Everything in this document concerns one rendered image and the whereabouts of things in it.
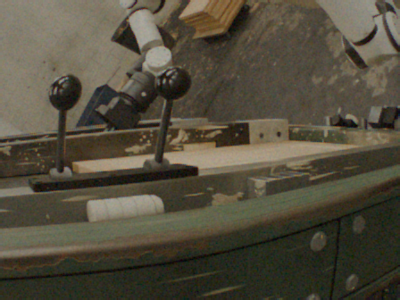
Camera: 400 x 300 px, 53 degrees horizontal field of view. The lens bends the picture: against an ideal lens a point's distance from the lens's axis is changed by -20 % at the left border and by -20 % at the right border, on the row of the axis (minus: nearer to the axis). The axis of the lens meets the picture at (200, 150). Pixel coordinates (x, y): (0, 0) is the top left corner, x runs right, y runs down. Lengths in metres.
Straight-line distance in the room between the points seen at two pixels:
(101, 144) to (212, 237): 0.76
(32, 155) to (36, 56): 5.24
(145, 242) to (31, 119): 5.91
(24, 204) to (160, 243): 0.26
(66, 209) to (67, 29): 5.85
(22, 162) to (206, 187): 0.51
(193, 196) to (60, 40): 5.78
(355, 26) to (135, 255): 0.55
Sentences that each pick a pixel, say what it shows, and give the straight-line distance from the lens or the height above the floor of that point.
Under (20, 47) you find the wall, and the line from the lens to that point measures 6.18.
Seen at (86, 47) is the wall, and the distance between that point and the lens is 6.33.
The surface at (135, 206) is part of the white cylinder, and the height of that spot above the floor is 1.41.
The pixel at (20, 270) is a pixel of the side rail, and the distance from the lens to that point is 0.24.
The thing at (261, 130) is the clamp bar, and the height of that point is 0.99.
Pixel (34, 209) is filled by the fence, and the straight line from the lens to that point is 0.49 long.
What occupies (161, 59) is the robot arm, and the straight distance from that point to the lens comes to 1.21.
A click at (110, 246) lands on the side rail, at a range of 0.25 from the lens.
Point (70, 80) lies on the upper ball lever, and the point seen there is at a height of 1.53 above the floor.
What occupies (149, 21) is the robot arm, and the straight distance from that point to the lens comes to 1.33.
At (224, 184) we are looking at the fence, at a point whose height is 1.31.
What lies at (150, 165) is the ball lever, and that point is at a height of 1.39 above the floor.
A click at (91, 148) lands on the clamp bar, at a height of 1.33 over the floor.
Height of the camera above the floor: 1.60
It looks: 26 degrees down
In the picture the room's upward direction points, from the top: 57 degrees counter-clockwise
